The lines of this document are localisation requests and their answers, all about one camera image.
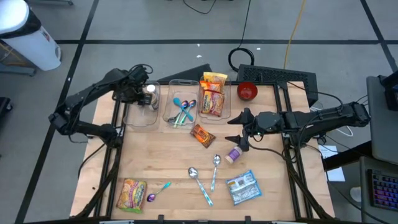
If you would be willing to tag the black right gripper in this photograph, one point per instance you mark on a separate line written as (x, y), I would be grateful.
(265, 123)

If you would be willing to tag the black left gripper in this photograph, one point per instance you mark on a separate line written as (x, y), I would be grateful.
(133, 90)

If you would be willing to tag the white label spice jar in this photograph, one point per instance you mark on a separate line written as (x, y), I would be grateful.
(151, 88)

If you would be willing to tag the blue plastic spoon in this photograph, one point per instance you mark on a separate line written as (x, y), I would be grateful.
(177, 101)

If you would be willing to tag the red ramen packet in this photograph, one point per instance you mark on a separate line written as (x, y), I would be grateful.
(213, 104)

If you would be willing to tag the orange snack packet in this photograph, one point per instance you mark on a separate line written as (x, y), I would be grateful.
(202, 135)

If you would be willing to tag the orange ramen packet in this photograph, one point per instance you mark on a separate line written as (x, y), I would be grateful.
(211, 85)

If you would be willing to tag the yellow Maruchan ramen packet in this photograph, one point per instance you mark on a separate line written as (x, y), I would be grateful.
(215, 77)

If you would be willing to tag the blue ramen packet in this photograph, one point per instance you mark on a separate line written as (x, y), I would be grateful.
(243, 187)

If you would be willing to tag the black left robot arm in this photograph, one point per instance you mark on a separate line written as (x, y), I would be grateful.
(84, 93)

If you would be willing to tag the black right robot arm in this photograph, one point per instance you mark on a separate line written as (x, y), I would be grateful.
(326, 119)

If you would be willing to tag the clear plastic bin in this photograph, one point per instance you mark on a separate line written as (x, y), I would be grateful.
(225, 112)
(140, 119)
(174, 90)

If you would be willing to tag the purple label spice jar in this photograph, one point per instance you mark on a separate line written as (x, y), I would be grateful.
(233, 155)

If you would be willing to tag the red bowl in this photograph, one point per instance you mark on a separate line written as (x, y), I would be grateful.
(247, 91)

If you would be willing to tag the black wedge panel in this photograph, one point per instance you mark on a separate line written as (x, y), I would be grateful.
(199, 73)

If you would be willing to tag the black perforated panel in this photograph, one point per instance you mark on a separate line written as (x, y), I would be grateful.
(280, 74)

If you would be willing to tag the black clamp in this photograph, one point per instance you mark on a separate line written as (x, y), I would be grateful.
(160, 218)
(247, 219)

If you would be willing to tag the yellow green ramen packet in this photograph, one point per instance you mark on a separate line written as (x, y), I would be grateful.
(132, 195)

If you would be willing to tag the white paper sheet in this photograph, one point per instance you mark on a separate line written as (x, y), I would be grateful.
(334, 174)

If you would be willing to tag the black support beam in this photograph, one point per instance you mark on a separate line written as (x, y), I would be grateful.
(345, 157)

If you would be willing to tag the white trash bin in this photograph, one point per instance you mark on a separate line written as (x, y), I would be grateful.
(28, 40)

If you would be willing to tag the white computer mouse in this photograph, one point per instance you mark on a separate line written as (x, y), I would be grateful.
(355, 194)

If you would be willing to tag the grey keyboard table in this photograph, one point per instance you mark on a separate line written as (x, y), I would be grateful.
(364, 186)

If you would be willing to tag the grey desk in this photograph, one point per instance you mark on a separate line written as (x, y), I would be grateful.
(385, 124)

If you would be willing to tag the black device on desk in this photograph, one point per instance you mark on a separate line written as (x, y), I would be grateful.
(391, 93)

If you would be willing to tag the backlit keyboard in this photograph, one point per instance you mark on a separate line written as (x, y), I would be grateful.
(385, 189)

